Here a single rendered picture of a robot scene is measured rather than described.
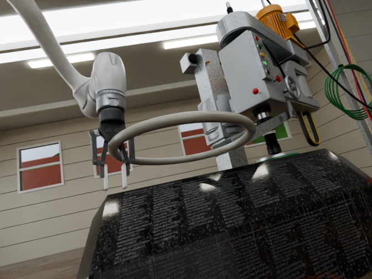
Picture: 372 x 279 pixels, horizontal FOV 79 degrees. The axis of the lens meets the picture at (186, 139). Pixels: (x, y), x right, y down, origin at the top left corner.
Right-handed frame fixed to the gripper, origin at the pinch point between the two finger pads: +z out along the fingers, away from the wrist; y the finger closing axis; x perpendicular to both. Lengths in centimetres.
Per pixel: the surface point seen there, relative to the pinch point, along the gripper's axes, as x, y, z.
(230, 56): 16, 70, -69
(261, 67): 1, 75, -52
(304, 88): 23, 143, -61
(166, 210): 16.0, 20.5, 10.5
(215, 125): 78, 98, -53
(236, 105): 21, 72, -40
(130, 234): 16.9, 6.9, 16.8
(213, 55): 76, 110, -125
